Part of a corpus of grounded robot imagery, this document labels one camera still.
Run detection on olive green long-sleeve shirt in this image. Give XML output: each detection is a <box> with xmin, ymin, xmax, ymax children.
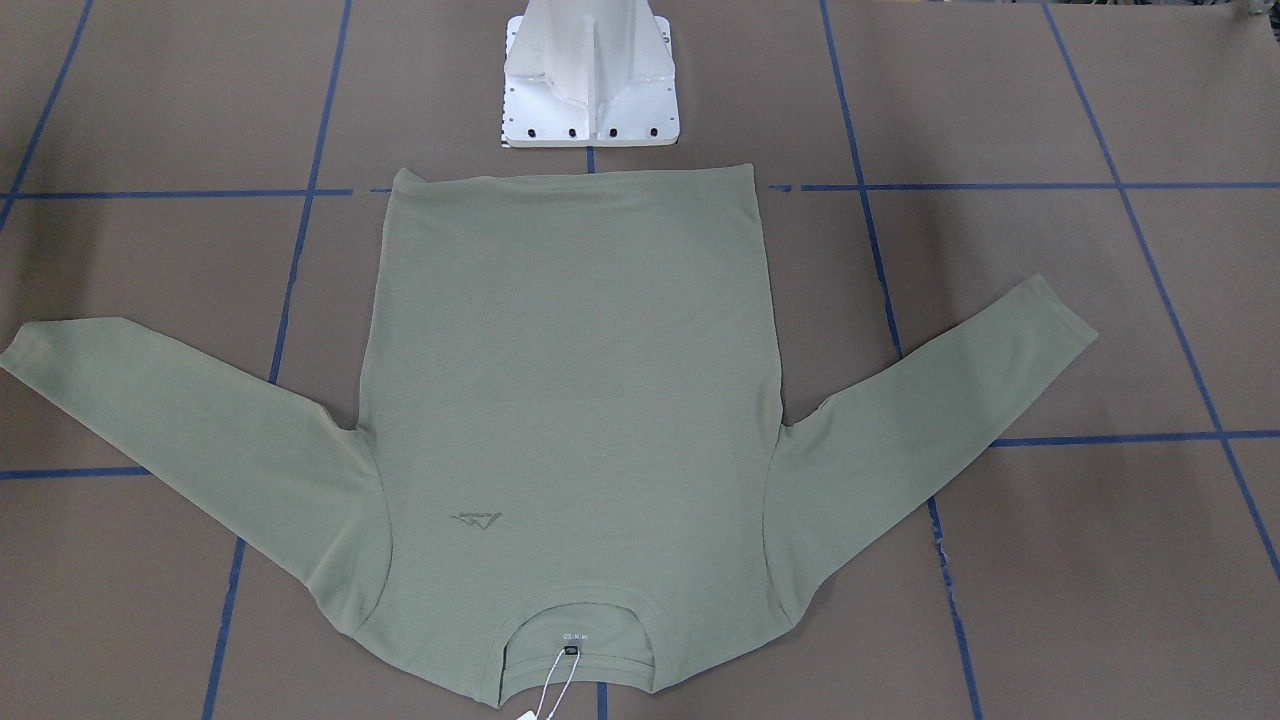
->
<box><xmin>3</xmin><ymin>165</ymin><xmax>1097</xmax><ymax>707</ymax></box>

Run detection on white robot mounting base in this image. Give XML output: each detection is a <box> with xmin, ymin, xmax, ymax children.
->
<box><xmin>500</xmin><ymin>1</ymin><xmax>681</xmax><ymax>149</ymax></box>

